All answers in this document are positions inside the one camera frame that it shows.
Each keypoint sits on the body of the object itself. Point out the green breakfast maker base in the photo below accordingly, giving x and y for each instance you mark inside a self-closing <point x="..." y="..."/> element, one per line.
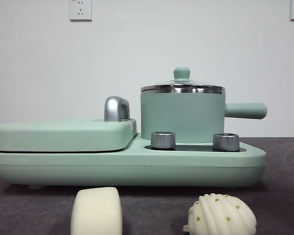
<point x="137" y="166"/>

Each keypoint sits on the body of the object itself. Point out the silver control knob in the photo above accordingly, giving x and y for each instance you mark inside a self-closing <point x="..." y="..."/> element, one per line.
<point x="226" y="142"/>
<point x="163" y="140"/>

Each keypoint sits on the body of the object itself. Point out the rectangular white steamed bun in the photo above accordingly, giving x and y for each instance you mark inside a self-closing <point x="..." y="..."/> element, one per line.
<point x="95" y="213"/>

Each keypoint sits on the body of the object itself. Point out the glass pot lid green knob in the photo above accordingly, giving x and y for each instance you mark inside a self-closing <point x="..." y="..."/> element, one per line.
<point x="181" y="73"/>

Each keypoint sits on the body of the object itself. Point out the shell-shaped white bun green dots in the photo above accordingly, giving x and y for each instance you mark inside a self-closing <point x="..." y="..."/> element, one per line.
<point x="220" y="215"/>

